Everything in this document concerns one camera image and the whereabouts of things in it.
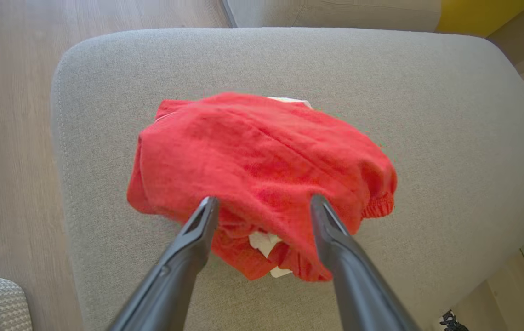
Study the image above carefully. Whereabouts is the grey sofa seat section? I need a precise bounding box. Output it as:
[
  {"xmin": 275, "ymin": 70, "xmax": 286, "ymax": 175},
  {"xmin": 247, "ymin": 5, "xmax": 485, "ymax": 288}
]
[{"xmin": 223, "ymin": 0, "xmax": 443, "ymax": 33}]

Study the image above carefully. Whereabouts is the yellow sofa backrest cushion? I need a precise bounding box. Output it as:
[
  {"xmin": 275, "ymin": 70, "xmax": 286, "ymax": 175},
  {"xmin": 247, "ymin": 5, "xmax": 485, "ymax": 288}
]
[{"xmin": 436, "ymin": 0, "xmax": 524, "ymax": 38}]

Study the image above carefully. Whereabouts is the small black object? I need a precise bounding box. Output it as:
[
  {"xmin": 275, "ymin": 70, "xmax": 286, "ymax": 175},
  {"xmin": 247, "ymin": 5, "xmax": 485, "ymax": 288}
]
[{"xmin": 439, "ymin": 310, "xmax": 469, "ymax": 331}]

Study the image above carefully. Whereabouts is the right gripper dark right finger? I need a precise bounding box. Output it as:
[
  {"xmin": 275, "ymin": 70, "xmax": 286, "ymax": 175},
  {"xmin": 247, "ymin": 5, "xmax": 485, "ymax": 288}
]
[{"xmin": 309, "ymin": 194, "xmax": 422, "ymax": 331}]

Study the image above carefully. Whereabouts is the red and white garment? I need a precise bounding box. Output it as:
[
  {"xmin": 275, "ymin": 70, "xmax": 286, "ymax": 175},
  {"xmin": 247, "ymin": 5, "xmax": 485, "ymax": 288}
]
[{"xmin": 126, "ymin": 92, "xmax": 398, "ymax": 282}]

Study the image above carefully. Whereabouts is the beige plastic laundry basket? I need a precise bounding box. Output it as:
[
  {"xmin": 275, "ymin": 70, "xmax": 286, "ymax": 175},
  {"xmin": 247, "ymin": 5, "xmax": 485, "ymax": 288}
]
[{"xmin": 0, "ymin": 275, "xmax": 33, "ymax": 331}]

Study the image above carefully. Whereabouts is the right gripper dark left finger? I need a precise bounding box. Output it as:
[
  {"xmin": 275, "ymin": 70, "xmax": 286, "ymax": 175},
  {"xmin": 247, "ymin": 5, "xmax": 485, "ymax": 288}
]
[{"xmin": 107, "ymin": 196, "xmax": 220, "ymax": 331}]

